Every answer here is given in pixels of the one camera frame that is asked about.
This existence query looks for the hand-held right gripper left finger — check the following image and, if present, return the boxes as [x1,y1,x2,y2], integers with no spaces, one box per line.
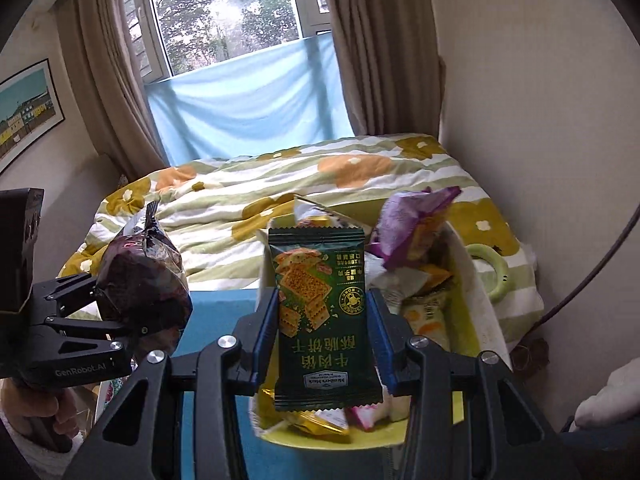
[62,287,281,480]

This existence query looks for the window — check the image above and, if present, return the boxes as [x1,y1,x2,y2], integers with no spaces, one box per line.
[117,0,334,82]

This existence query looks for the floral striped blanket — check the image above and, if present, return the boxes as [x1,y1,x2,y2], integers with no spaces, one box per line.
[57,132,546,357]

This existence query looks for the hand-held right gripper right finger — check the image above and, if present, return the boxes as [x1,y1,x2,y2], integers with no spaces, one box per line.
[367,287,582,480]

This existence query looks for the framed wall picture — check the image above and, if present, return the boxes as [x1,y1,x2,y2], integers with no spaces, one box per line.
[0,57,66,177]

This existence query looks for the person's left hand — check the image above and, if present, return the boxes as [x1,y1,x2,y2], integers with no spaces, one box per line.
[0,379,96,456]

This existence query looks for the teal cloth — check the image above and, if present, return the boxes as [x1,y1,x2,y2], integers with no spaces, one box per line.
[180,287,281,480]

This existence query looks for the beige curtain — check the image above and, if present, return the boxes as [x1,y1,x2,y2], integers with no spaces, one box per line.
[54,0,169,182]
[317,0,447,147]

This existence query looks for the large purple snack packet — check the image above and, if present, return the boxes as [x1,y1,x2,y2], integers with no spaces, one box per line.
[370,186,462,269]

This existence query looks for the dark green cracker packet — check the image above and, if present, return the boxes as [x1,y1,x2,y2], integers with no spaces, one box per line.
[267,226,385,413]

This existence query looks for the gold foil snack packet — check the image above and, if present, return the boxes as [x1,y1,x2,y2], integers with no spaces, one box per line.
[259,395,352,437]

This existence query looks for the green plastic ring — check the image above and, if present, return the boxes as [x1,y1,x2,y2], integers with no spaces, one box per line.
[465,243,512,304]

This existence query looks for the light blue cloth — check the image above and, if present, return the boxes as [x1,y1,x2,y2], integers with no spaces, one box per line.
[145,32,354,169]

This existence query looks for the white cloth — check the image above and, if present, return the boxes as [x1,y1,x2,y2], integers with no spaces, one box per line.
[573,359,640,429]

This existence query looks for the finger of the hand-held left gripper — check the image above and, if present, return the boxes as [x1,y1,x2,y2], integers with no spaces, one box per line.
[34,316,147,347]
[31,273,102,317]

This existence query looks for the green white cardboard box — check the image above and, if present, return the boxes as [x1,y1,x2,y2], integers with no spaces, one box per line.
[250,195,512,449]

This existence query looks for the dark brown cake packet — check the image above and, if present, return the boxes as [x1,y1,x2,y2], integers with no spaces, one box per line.
[95,200,194,357]

